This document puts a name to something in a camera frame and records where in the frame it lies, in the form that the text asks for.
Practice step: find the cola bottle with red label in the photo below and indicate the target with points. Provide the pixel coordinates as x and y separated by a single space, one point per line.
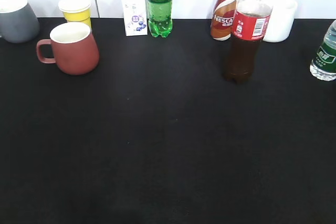
250 23

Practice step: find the green sprite bottle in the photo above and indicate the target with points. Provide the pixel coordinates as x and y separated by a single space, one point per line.
160 20

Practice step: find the yellow paper cup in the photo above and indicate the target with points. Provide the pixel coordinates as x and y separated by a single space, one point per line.
76 11

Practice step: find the brown nescafe coffee bottle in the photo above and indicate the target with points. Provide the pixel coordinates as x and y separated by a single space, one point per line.
222 19

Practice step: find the white blueberry milk carton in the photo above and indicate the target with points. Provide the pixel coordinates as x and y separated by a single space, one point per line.
134 15

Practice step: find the white ceramic mug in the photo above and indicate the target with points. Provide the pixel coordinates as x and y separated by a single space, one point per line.
281 20

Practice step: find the green label water bottle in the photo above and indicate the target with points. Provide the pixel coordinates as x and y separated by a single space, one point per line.
323 63

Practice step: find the grey ceramic mug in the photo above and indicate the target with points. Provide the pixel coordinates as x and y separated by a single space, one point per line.
18 21

